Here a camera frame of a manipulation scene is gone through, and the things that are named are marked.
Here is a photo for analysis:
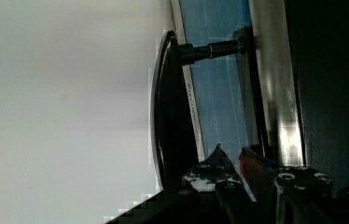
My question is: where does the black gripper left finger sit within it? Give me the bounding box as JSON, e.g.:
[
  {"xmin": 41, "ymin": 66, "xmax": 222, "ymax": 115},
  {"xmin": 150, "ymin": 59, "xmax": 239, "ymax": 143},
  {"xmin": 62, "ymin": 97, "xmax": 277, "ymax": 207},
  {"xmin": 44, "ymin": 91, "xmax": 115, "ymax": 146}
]
[{"xmin": 105, "ymin": 145, "xmax": 255, "ymax": 224}]

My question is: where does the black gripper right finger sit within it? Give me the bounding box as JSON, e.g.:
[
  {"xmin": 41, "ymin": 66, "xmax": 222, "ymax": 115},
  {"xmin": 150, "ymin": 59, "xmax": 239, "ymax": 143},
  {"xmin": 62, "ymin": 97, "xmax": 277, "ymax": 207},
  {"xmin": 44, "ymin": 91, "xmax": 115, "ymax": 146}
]
[{"xmin": 239, "ymin": 147, "xmax": 349, "ymax": 224}]

